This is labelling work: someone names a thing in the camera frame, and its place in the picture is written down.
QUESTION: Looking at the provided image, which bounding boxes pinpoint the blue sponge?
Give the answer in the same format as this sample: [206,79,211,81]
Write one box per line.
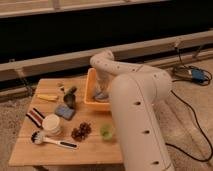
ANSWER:
[55,105,75,120]

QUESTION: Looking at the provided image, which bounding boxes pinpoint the small green cup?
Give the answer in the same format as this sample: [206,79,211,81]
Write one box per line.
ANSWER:
[100,124,114,141]

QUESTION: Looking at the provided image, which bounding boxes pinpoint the dark green scoop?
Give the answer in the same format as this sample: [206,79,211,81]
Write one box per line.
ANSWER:
[63,86,77,109]

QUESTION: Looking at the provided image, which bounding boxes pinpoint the dark grape bunch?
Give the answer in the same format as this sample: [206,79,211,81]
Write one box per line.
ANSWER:
[71,122,92,142]

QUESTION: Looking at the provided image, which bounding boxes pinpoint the blue power adapter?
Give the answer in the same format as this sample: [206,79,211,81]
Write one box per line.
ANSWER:
[173,67,206,83]

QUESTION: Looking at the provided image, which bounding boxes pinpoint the white dish brush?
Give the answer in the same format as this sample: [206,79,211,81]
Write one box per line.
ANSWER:
[31,131,77,149]

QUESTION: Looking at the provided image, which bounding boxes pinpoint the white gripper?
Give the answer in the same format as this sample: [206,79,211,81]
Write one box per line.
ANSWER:
[97,71,110,93]

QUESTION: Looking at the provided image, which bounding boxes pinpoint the small brown object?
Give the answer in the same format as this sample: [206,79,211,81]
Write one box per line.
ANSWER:
[57,82,65,92]

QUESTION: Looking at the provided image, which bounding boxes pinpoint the wooden table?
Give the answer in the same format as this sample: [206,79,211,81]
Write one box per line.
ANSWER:
[9,78,122,166]

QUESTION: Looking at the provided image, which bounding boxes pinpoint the black cable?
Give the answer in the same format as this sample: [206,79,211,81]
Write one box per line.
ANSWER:
[165,43,213,163]

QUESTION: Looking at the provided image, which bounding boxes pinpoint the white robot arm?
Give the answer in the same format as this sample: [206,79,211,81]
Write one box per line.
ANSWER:
[90,50,175,171]

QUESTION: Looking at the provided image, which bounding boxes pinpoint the grey blue towel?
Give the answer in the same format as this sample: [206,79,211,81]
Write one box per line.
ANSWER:
[94,91,108,101]

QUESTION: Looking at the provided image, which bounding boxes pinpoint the striped cloth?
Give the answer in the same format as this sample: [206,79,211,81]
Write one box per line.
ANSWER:
[26,108,45,128]

